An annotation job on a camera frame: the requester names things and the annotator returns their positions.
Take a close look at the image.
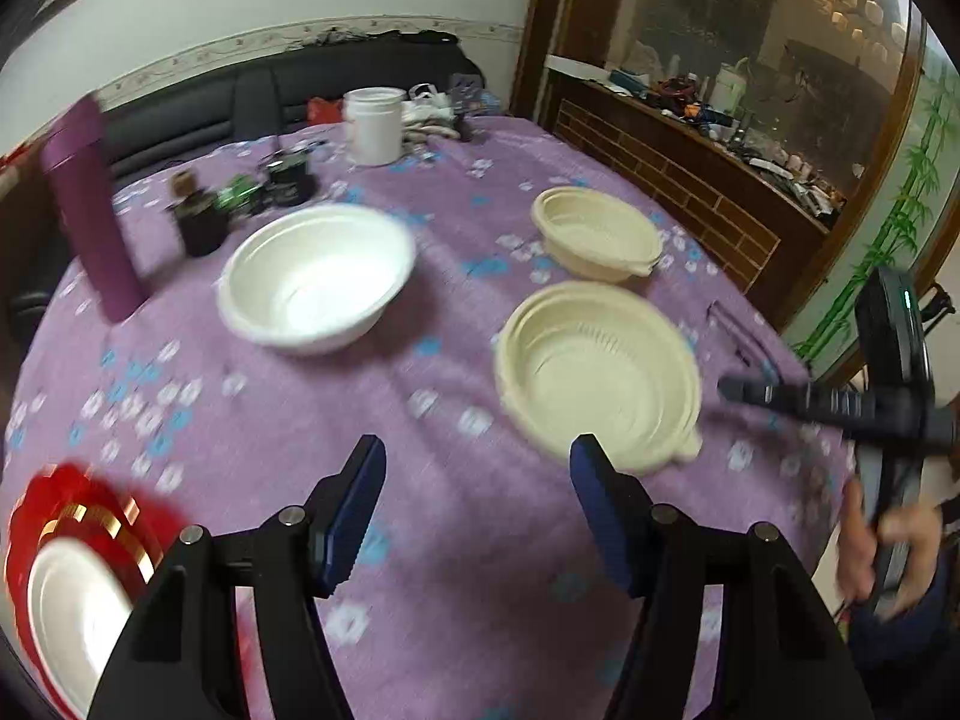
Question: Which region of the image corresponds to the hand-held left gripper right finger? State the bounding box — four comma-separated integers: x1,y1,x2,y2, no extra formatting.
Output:
568,433,875,720

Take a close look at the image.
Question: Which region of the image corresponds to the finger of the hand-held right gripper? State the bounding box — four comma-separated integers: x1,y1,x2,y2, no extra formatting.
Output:
716,375,880,437

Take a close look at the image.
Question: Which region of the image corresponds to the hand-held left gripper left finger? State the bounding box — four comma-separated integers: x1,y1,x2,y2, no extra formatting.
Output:
88,433,389,720

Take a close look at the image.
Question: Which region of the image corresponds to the large cream plastic bowl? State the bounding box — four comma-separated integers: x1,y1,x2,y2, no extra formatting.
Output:
493,281,706,478

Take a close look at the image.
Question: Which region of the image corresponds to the white bowl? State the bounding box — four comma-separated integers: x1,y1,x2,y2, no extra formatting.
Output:
216,202,418,358

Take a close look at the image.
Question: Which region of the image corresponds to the red plate with gold rim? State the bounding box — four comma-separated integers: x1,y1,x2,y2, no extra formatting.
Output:
2,463,170,717

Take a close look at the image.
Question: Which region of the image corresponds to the person's right hand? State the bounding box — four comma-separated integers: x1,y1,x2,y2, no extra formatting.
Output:
835,476,947,620

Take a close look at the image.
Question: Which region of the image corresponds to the purple floral tablecloth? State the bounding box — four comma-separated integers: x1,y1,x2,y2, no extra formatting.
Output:
0,114,863,720

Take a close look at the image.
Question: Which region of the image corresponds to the small cream plastic bowl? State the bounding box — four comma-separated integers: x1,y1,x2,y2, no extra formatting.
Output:
530,185,665,286

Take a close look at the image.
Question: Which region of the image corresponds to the wooden cabinet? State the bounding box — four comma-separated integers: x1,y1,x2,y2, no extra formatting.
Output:
510,0,927,331

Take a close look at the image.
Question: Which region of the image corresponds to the white plate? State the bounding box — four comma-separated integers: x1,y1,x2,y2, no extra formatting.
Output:
25,538,137,719

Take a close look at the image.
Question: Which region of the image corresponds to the dark bottle with brown cap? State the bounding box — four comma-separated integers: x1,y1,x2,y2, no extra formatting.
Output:
168,171,227,259

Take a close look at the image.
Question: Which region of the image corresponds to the black charger box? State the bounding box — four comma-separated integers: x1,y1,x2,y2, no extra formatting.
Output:
265,153,317,209

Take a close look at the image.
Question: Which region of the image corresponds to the green packet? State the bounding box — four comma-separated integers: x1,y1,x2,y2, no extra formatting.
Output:
216,173,261,215

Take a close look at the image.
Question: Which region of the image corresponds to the white plastic jar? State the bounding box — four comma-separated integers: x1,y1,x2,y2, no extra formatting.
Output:
342,87,407,167

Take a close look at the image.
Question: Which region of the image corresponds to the purple thermos bottle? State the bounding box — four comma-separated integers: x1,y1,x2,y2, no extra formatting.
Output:
40,92,145,325

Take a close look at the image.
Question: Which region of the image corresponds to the red bag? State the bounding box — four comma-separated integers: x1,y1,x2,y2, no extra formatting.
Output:
306,96,347,130

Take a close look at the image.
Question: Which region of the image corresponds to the white plastic bag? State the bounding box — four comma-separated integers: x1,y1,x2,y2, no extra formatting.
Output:
400,81,464,145

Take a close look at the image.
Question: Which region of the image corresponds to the black leather sofa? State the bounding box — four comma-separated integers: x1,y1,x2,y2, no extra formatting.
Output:
97,34,487,188

